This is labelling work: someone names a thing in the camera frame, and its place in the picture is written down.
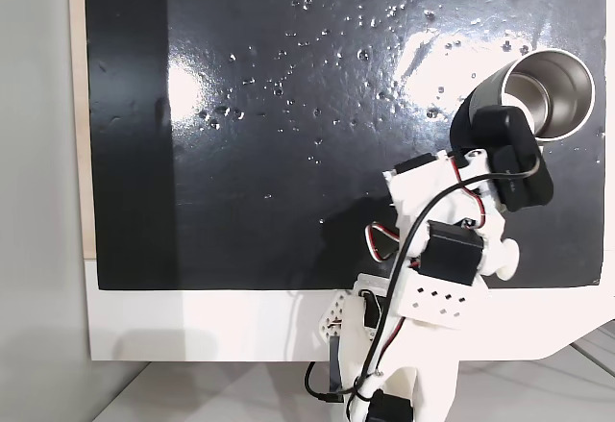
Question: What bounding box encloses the grey steel-lined mug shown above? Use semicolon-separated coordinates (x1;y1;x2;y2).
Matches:
468;48;598;142

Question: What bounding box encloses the black glossy mat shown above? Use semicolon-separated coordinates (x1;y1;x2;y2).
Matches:
84;0;604;292

